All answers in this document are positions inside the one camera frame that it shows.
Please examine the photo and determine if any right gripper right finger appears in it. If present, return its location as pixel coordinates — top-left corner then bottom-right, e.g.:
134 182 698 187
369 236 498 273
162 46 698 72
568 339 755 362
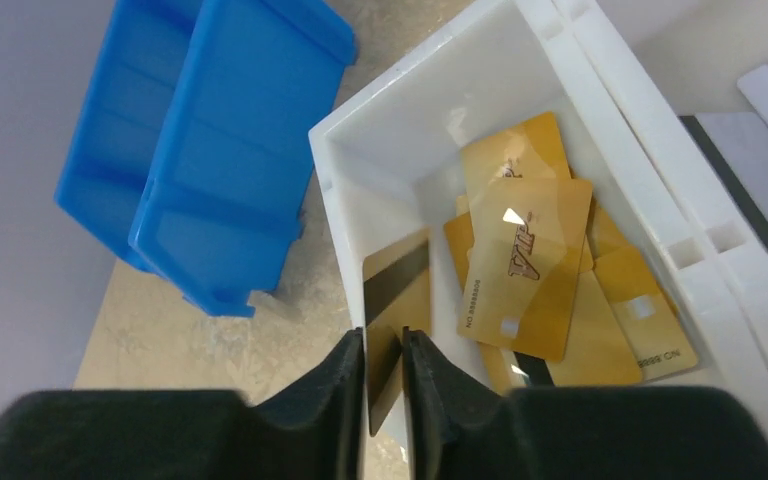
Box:
402 329 768 479

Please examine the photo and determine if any gold card with stripe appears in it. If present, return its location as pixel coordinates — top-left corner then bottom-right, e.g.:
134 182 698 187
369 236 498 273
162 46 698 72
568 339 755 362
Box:
362 228 432 436

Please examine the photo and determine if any gold card lower right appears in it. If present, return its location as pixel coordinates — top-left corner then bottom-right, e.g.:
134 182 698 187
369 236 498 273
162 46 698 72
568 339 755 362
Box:
594 246 698 381

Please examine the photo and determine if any gold VIP card top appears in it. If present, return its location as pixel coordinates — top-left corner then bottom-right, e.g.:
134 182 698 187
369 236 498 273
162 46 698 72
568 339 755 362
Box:
457 178 593 361

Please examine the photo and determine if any gold card upper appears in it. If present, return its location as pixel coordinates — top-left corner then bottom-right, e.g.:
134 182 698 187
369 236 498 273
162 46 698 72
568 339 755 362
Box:
460 111 571 202

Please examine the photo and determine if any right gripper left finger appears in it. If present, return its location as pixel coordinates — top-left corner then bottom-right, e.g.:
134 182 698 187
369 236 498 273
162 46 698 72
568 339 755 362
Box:
0 329 364 479

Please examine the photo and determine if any white divided tray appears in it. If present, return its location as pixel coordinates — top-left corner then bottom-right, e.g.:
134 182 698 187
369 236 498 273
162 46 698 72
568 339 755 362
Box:
309 1 768 440

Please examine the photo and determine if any blue plastic bin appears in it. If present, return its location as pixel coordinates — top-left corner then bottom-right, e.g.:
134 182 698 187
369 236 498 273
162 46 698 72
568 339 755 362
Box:
55 1 356 317

